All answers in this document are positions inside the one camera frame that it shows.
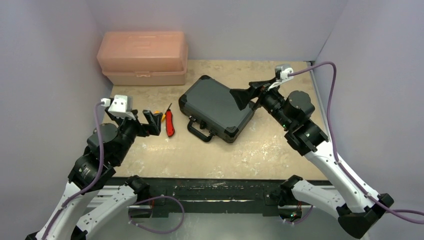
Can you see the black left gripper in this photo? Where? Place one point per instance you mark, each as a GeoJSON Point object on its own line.
{"type": "Point", "coordinates": [154, 121]}

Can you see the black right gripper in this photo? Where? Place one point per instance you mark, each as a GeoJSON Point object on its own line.
{"type": "Point", "coordinates": [258, 96]}

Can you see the black poker set case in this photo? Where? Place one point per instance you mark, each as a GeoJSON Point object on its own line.
{"type": "Point", "coordinates": [212, 111]}

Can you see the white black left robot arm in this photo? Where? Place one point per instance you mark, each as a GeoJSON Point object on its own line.
{"type": "Point", "coordinates": [106, 149]}

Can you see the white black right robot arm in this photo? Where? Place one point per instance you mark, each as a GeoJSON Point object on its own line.
{"type": "Point", "coordinates": [355, 205]}

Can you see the yellow tape measure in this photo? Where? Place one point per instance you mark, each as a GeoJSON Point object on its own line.
{"type": "Point", "coordinates": [160, 114]}

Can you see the red folding utility knife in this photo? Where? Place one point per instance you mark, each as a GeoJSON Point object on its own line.
{"type": "Point", "coordinates": [170, 130]}

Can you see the pink translucent plastic toolbox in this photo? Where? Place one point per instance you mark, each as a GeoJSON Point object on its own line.
{"type": "Point", "coordinates": [144, 58]}

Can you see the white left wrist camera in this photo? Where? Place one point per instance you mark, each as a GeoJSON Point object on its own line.
{"type": "Point", "coordinates": [119, 107]}

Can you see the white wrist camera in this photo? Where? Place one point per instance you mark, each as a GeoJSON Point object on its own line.
{"type": "Point", "coordinates": [119, 107]}
{"type": "Point", "coordinates": [282, 75]}

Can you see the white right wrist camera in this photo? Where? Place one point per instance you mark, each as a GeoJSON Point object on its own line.
{"type": "Point", "coordinates": [282, 75]}

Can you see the black aluminium base frame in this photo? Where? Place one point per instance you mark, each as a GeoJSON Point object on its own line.
{"type": "Point", "coordinates": [218, 196]}

